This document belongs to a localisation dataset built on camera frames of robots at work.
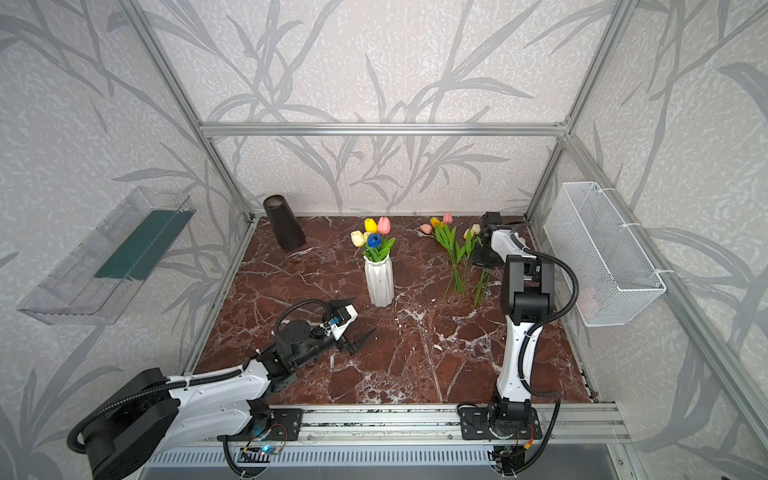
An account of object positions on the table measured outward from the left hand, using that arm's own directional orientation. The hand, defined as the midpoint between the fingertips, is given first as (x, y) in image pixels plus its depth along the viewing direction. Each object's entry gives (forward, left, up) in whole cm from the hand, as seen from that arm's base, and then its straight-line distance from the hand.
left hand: (367, 307), depth 78 cm
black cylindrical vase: (+34, +33, -10) cm, 48 cm away
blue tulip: (+7, -3, +20) cm, 21 cm away
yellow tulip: (+16, -1, +14) cm, 21 cm away
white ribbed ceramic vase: (+8, -3, +1) cm, 9 cm away
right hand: (+27, -39, -13) cm, 49 cm away
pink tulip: (+15, -4, +15) cm, 22 cm away
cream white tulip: (+11, +2, +15) cm, 19 cm away
